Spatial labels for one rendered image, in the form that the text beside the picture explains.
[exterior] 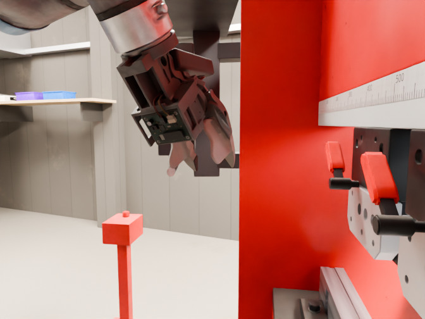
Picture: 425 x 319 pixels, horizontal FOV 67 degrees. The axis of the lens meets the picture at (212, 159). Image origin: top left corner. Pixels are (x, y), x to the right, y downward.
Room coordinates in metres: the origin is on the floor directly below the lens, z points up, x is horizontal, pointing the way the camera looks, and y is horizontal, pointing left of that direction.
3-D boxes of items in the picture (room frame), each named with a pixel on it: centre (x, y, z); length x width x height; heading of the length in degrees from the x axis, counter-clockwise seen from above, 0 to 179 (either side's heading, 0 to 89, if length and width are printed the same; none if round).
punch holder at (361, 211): (0.44, -0.25, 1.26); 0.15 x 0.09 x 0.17; 171
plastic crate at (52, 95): (3.95, 1.86, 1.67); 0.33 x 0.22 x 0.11; 68
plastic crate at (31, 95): (4.12, 2.28, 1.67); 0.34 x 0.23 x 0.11; 68
